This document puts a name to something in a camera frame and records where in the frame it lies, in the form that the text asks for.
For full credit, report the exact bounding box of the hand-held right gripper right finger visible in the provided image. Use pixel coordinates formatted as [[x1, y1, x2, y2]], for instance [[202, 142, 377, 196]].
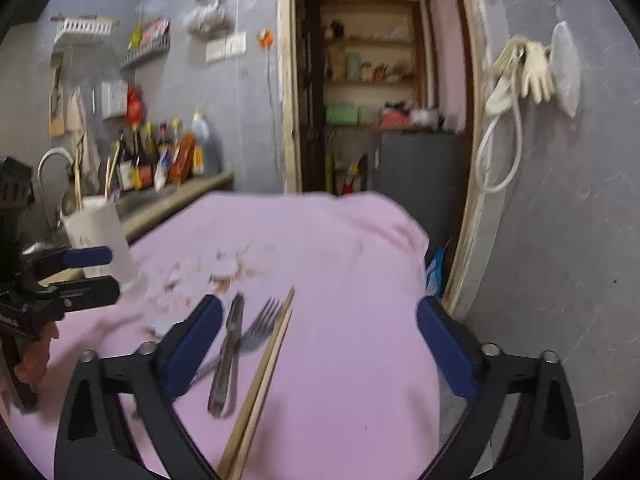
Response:
[[416, 296, 585, 480]]

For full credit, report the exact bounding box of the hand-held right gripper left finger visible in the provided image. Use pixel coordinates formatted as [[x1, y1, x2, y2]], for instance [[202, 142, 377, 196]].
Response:
[[54, 294, 224, 480]]

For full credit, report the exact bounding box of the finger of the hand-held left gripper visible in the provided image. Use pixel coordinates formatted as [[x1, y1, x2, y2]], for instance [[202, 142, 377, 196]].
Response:
[[22, 246, 114, 281], [40, 276, 122, 313]]

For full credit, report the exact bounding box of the white plastic utensil basket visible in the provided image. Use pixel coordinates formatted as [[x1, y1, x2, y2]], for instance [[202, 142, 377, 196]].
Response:
[[60, 196, 147, 295]]

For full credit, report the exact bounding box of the metal table knife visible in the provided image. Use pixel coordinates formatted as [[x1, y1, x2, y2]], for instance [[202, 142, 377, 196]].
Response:
[[207, 292, 246, 418]]

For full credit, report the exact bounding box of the metal fork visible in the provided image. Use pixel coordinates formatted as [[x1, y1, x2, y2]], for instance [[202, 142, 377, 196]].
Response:
[[190, 296, 283, 386]]

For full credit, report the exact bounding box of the person's left hand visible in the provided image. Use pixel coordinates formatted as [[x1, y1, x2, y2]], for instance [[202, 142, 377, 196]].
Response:
[[14, 321, 60, 390]]

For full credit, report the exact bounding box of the blue packet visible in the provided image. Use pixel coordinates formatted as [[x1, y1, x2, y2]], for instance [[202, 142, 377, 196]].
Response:
[[425, 247, 446, 296]]

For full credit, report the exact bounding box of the dark bottle white label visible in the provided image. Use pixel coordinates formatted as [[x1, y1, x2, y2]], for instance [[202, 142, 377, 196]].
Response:
[[117, 132, 138, 192]]

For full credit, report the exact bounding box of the chrome faucet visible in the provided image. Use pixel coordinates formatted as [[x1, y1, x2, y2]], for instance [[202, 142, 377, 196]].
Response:
[[37, 147, 76, 226]]

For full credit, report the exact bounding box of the beige hanging towel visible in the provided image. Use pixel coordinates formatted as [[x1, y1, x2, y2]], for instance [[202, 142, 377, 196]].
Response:
[[66, 87, 101, 193]]

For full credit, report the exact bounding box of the brown snack bag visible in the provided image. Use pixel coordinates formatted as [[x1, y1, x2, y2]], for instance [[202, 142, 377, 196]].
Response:
[[167, 132, 197, 184]]

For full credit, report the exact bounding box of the pink floral cloth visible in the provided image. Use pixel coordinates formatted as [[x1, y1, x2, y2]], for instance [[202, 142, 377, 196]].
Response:
[[10, 191, 443, 480]]

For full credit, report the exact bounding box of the wooden cutting board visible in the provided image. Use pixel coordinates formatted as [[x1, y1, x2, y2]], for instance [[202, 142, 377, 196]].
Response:
[[48, 52, 67, 140]]

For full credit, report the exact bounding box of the cooking oil jug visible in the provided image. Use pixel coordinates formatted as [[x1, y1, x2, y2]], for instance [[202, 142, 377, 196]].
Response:
[[191, 111, 211, 176]]

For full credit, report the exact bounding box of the grey cabinet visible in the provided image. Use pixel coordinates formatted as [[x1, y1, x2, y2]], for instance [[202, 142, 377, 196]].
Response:
[[377, 130, 468, 256]]

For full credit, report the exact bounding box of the white pot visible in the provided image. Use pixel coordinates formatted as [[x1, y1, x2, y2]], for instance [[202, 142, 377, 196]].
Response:
[[410, 107, 443, 128]]

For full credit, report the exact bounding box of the red snack packet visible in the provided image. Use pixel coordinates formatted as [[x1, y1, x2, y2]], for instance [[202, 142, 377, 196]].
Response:
[[141, 17, 170, 43]]

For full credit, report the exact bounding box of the green container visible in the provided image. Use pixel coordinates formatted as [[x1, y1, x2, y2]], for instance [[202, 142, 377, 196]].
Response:
[[325, 105, 360, 126]]

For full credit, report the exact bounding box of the hanging clear plastic bag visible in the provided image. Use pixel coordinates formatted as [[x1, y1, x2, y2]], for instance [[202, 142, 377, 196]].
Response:
[[182, 0, 233, 38]]

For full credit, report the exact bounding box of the wooden shelf unit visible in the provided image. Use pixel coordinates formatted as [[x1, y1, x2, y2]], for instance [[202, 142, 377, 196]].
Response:
[[320, 0, 426, 131]]

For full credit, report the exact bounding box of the cream rubber glove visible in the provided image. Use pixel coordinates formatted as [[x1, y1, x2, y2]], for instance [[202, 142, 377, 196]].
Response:
[[520, 42, 557, 105], [486, 36, 526, 113]]

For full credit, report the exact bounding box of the white wall box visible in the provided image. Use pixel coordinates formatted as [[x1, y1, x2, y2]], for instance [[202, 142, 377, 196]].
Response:
[[101, 80, 129, 120]]

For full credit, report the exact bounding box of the white shower hose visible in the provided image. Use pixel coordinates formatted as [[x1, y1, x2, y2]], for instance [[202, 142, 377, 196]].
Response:
[[475, 85, 524, 193]]

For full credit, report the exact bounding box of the grey wall shelf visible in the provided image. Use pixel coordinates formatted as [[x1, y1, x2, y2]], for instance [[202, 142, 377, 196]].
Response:
[[119, 35, 171, 71]]

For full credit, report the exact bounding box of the white wall basket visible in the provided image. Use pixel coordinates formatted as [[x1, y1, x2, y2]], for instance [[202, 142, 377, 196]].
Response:
[[52, 16, 118, 43]]

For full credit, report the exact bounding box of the white cable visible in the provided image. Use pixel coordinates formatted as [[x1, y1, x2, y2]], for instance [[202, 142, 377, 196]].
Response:
[[266, 47, 280, 161]]

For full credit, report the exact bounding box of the white double wall socket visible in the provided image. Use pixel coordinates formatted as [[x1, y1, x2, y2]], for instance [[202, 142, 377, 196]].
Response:
[[206, 32, 247, 63]]

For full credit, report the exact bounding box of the wooden door frame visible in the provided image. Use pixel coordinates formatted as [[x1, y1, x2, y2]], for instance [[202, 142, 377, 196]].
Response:
[[276, 0, 493, 311]]

